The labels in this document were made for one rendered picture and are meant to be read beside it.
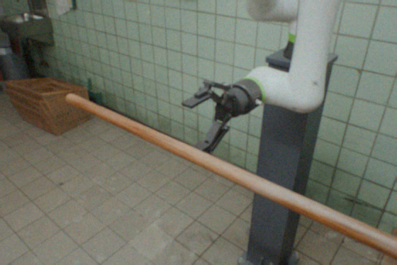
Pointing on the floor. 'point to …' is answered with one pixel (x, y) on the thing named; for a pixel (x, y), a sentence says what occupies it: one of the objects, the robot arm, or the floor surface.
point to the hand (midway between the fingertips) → (189, 130)
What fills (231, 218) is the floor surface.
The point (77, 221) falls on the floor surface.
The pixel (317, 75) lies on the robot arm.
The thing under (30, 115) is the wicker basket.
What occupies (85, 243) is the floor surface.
